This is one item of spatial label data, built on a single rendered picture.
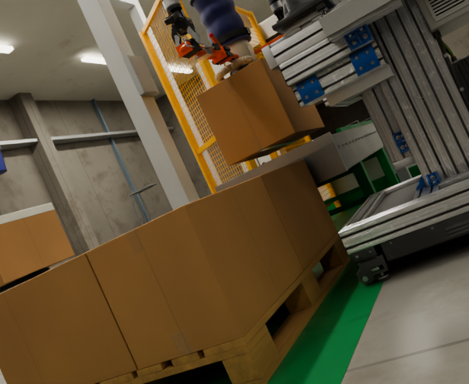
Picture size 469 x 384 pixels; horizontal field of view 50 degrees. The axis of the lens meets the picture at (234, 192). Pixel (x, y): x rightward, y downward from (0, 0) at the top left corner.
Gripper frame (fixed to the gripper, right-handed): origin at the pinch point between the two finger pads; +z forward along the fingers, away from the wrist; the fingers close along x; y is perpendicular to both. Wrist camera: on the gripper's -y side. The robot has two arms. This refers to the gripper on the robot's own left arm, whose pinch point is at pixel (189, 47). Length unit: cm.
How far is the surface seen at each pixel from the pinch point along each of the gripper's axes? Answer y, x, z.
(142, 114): 109, 100, -14
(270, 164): 38, 1, 62
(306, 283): -32, -17, 110
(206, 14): 50, 3, -28
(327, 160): 38, -27, 71
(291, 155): 38, -11, 62
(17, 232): 25, 169, 32
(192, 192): 118, 94, 52
